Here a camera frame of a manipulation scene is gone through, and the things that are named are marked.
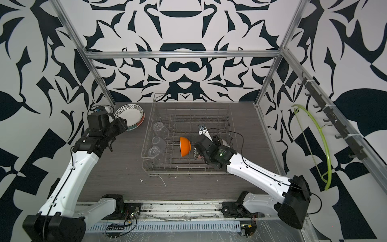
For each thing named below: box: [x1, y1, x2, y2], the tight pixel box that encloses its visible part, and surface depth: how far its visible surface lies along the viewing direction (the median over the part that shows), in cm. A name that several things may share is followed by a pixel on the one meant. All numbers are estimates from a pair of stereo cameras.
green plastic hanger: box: [290, 104, 332, 191], surface depth 62 cm
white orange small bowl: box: [179, 136, 192, 157], surface depth 87 cm
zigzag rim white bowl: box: [113, 103, 144, 128], surface depth 111 cm
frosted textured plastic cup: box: [151, 136, 167, 151], surface depth 88 cm
